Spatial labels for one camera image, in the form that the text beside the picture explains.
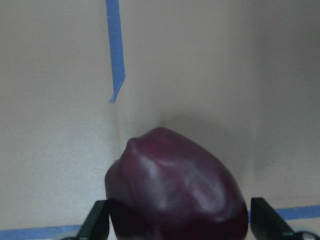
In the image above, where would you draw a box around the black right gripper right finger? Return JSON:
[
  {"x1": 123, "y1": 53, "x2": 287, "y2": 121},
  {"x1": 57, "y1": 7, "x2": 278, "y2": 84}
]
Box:
[{"x1": 250, "y1": 197, "x2": 295, "y2": 240}]

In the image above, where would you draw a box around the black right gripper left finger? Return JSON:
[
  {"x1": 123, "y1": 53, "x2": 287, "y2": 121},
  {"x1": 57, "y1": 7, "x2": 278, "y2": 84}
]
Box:
[{"x1": 75, "y1": 200, "x2": 110, "y2": 240}]

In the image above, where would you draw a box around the dark red apple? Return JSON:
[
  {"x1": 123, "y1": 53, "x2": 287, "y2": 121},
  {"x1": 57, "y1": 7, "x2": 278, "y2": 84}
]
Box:
[{"x1": 105, "y1": 127, "x2": 248, "y2": 240}]

